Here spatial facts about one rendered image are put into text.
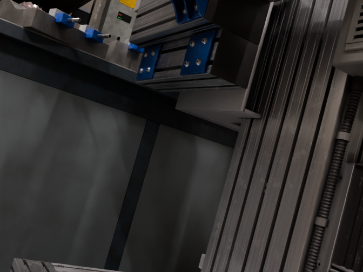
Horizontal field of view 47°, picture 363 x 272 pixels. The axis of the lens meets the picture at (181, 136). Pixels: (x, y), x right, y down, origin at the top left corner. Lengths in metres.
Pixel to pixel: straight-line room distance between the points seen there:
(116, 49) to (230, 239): 0.81
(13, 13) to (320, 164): 0.98
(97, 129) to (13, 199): 0.33
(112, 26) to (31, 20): 1.17
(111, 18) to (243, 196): 1.70
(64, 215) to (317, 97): 0.90
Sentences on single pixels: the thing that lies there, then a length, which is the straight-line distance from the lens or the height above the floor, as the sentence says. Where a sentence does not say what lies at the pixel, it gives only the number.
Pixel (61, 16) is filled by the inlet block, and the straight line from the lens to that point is 1.26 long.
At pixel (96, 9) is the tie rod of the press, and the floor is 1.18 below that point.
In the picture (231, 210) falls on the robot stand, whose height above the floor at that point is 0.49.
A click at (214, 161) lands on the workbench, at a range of 1.61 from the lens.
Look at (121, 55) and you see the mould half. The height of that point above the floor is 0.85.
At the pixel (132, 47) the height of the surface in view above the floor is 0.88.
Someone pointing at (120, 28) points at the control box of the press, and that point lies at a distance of 2.40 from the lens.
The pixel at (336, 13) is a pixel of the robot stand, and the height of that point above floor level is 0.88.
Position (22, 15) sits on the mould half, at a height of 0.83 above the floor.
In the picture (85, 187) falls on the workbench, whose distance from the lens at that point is 1.39.
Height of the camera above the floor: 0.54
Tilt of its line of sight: 4 degrees up
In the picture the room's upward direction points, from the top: 16 degrees clockwise
